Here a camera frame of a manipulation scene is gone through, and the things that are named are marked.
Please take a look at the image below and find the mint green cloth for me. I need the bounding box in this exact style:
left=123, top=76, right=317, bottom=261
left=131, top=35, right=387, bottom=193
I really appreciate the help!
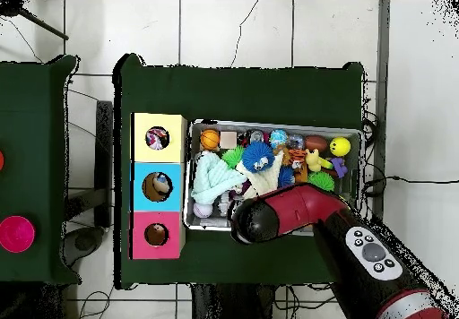
left=190, top=151, right=248, bottom=205

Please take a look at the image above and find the cream yellow cloth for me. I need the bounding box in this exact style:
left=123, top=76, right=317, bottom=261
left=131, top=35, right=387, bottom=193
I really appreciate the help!
left=242, top=152, right=287, bottom=197

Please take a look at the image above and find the colourful polka dot cloth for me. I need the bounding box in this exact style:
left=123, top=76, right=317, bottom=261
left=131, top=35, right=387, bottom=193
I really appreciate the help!
left=146, top=125, right=172, bottom=151

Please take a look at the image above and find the clear mesh bin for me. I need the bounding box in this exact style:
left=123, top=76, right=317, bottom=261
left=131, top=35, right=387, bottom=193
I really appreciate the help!
left=183, top=120, right=362, bottom=238

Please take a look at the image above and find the wooden box with three holes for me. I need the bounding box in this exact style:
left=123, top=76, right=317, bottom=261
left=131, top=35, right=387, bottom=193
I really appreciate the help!
left=129, top=112, right=190, bottom=262

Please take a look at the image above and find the green fuzzy toy with eyes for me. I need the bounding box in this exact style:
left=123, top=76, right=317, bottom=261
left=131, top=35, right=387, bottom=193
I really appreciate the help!
left=221, top=146, right=245, bottom=168

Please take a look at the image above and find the small wooden cube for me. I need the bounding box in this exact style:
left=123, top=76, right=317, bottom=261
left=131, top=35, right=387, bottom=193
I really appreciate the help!
left=219, top=131, right=238, bottom=151

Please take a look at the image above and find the blue spiky ball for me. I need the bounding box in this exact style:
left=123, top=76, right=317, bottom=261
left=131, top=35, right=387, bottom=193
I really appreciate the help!
left=241, top=142, right=276, bottom=173
left=278, top=167, right=297, bottom=188

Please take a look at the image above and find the small orange basketball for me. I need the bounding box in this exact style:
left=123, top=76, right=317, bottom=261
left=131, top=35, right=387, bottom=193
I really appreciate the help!
left=199, top=129, right=221, bottom=152

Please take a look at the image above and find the small white ball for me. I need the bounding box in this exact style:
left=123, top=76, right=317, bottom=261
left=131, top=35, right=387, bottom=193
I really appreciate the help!
left=193, top=201, right=214, bottom=220

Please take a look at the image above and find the globe print ball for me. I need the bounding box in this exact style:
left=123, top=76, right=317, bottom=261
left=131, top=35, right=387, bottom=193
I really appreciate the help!
left=268, top=128, right=289, bottom=149

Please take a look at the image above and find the green spiky ball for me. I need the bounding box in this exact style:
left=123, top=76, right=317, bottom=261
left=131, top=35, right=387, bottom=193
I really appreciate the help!
left=307, top=171, right=336, bottom=193

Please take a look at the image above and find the yellow smiley ball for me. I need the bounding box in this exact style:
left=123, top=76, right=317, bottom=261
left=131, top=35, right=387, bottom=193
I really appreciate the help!
left=329, top=135, right=352, bottom=158

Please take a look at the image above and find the side table with green cloth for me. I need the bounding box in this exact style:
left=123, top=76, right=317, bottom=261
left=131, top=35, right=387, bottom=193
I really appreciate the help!
left=0, top=55, right=80, bottom=286

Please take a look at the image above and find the pink disc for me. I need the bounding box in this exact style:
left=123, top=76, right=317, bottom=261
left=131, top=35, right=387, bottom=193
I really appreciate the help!
left=0, top=215, right=37, bottom=254

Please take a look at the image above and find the black tripod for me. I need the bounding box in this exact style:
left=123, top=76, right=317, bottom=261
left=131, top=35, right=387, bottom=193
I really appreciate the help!
left=0, top=0, right=71, bottom=42

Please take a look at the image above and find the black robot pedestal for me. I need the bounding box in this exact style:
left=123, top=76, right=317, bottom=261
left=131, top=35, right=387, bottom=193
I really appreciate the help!
left=192, top=282, right=338, bottom=319

